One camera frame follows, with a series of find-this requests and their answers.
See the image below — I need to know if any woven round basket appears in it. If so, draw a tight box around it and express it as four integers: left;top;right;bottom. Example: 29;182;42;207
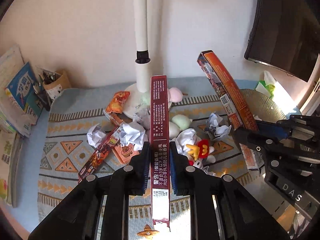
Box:
240;89;287;123

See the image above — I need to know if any capybara pink small box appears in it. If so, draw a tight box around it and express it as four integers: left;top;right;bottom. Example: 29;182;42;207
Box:
112;144;139;165

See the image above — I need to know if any orange long card box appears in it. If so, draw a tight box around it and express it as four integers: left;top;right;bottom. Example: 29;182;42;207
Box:
196;50;263;170

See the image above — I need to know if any green tissue pack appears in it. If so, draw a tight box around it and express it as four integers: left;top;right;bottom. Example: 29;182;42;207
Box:
255;70;276;99

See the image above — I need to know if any crumpled paper near lamp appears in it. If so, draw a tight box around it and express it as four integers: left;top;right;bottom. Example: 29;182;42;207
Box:
133;107;150;130

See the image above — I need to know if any dark red long box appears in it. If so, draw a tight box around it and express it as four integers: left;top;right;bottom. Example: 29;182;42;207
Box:
150;75;170;229

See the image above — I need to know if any orange snack plush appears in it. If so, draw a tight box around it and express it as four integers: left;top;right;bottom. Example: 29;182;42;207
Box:
105;91;130;114

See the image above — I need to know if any red yellow chicken plush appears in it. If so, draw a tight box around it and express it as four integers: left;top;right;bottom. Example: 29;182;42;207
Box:
186;139;216;169

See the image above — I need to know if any crumpled paper centre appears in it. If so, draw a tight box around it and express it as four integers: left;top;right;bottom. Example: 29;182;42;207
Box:
120;121;148;151

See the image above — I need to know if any blue study book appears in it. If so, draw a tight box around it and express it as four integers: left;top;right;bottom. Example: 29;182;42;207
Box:
5;62;43;125

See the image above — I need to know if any red box under snack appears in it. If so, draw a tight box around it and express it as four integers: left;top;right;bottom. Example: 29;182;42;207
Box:
104;111;124;126

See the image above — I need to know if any crumpled paper left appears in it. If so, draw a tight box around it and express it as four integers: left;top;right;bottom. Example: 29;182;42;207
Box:
87;124;106;148

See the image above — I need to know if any patterned blue woven mat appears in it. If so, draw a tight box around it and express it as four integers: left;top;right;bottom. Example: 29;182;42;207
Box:
37;76;283;240

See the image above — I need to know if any crumpled paper right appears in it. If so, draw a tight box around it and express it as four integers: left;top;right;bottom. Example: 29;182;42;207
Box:
204;112;232;141

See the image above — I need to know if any tricolour dango plush on base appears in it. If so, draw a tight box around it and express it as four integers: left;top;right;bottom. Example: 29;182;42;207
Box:
140;87;187;106

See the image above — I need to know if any tricolour dango plush on mat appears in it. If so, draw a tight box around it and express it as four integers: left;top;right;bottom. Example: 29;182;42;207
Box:
169;114;193;139

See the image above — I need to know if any black mesh pen cup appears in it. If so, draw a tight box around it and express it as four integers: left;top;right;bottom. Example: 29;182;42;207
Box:
33;84;52;112

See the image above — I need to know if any white desk lamp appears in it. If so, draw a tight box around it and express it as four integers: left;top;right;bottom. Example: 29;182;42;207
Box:
124;0;163;118

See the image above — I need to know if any Naruto long card box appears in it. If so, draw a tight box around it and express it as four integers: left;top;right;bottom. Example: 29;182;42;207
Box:
78;126;120;182

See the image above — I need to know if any stack of books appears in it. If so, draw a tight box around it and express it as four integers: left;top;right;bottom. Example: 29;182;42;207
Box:
1;44;43;138

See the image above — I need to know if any cardboard pen holder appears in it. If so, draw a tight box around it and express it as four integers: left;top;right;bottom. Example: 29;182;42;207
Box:
43;70;72;101

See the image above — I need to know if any black monitor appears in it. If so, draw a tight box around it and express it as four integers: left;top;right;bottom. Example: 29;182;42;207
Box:
244;0;319;82

